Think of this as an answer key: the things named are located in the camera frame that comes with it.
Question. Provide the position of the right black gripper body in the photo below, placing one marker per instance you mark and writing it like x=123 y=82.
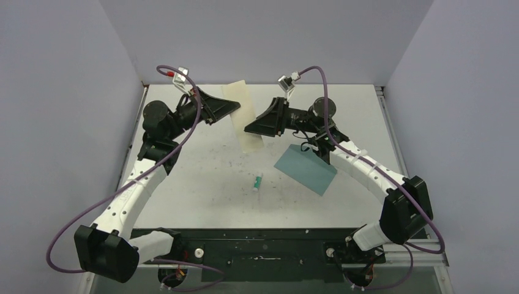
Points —
x=297 y=119

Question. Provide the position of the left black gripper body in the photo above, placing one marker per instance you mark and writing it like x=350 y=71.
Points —
x=187 y=114

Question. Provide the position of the tan paper letter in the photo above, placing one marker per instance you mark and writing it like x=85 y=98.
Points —
x=244 y=115

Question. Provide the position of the teal envelope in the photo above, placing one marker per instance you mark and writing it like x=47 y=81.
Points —
x=306 y=168

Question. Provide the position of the green white glue stick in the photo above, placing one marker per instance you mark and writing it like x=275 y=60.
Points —
x=257 y=182

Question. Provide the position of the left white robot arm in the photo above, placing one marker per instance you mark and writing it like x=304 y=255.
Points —
x=106 y=247

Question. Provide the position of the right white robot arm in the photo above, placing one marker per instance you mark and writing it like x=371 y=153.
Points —
x=406 y=205

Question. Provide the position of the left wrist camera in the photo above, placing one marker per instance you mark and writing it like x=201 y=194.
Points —
x=179 y=80

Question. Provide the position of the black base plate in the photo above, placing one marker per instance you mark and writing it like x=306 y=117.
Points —
x=272 y=255

